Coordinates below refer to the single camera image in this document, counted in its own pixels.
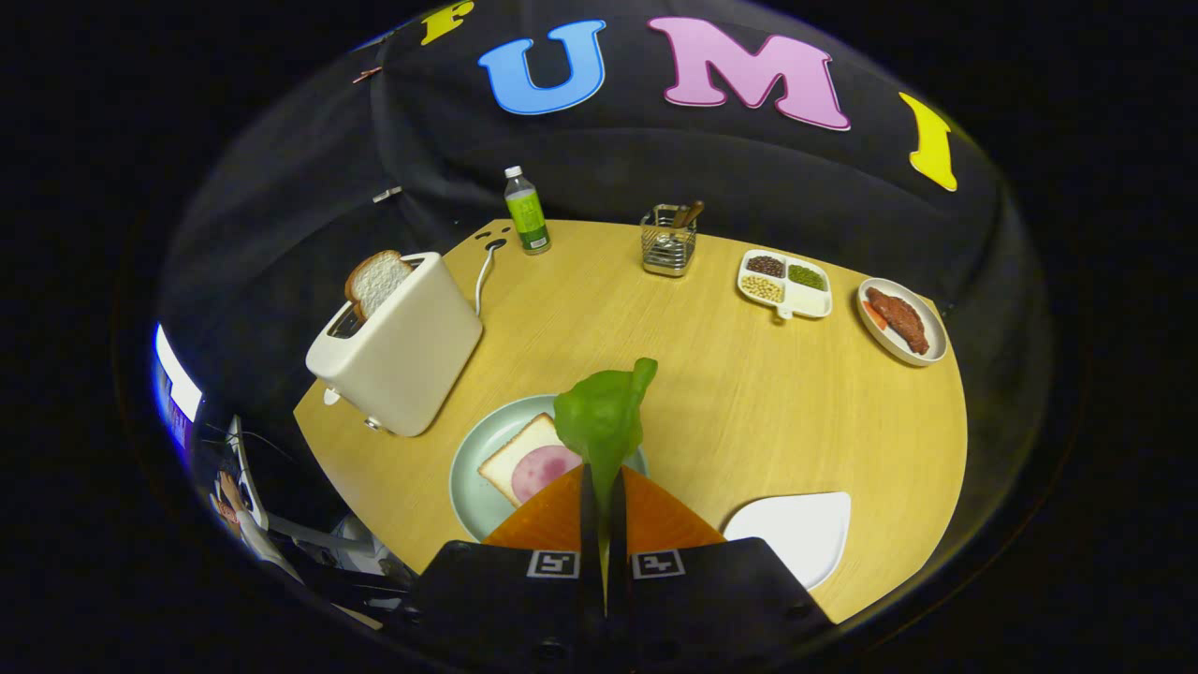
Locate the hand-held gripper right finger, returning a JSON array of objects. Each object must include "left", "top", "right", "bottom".
[{"left": 606, "top": 465, "right": 836, "bottom": 666}]

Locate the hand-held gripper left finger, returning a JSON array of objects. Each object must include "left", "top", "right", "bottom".
[{"left": 407, "top": 463, "right": 607, "bottom": 666}]

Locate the green lettuce leaf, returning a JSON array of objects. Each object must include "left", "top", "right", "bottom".
[{"left": 552, "top": 357, "right": 659, "bottom": 609}]

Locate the toasted bread slice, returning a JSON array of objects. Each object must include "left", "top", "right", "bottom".
[{"left": 343, "top": 250, "right": 414, "bottom": 322}]

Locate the pink ham slice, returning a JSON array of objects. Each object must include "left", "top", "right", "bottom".
[{"left": 511, "top": 444, "right": 583, "bottom": 505}]

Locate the white bread slice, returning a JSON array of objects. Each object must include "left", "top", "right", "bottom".
[{"left": 478, "top": 413, "right": 586, "bottom": 508}]

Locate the pale green round plate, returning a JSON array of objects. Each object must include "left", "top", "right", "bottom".
[{"left": 449, "top": 394, "right": 650, "bottom": 544}]

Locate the white leaf-shaped plate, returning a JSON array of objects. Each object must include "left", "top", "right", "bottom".
[{"left": 723, "top": 491, "right": 854, "bottom": 592}]

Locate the white toaster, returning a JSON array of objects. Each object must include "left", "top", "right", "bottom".
[{"left": 305, "top": 251, "right": 484, "bottom": 438}]

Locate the white divided dish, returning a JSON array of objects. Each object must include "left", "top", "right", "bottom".
[{"left": 737, "top": 248, "right": 833, "bottom": 322}]

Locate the green label plastic bottle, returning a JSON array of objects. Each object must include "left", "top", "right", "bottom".
[{"left": 504, "top": 166, "right": 552, "bottom": 256}]

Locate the brown meat slice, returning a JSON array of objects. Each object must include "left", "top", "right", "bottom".
[{"left": 866, "top": 287, "right": 930, "bottom": 355}]

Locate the black backdrop cloth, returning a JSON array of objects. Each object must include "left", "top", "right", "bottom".
[{"left": 154, "top": 0, "right": 1059, "bottom": 535}]

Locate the white round plate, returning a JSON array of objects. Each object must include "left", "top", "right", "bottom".
[{"left": 856, "top": 277, "right": 949, "bottom": 367}]

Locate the computer monitor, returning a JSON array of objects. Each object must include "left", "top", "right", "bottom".
[{"left": 153, "top": 323, "right": 204, "bottom": 450}]

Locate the white toaster cable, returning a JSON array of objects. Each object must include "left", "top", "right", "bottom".
[{"left": 474, "top": 245, "right": 499, "bottom": 317}]

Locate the metal wire utensil holder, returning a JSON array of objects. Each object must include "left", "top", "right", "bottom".
[{"left": 640, "top": 204, "right": 698, "bottom": 278}]

